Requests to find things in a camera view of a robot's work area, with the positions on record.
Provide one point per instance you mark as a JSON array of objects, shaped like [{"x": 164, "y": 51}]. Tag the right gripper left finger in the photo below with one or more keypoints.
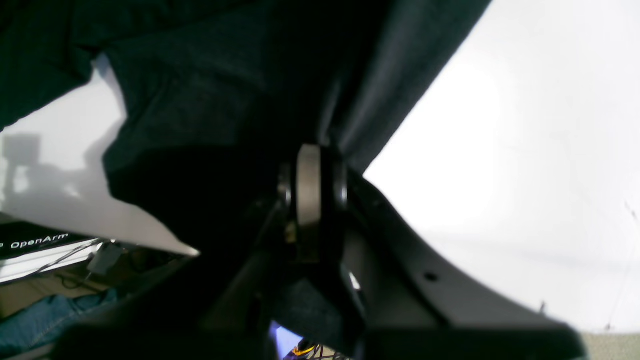
[{"x": 218, "y": 305}]

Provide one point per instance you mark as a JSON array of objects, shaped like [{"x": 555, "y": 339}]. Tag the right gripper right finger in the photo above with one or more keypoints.
[{"x": 413, "y": 304}]

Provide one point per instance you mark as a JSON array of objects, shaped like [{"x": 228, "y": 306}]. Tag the black T-shirt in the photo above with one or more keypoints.
[{"x": 162, "y": 120}]

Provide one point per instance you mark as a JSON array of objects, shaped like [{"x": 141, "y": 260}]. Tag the blue denim cloth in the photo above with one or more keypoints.
[{"x": 44, "y": 321}]

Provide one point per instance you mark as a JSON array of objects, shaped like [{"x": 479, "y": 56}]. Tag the black OpenArm labelled base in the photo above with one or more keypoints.
[{"x": 28, "y": 250}]

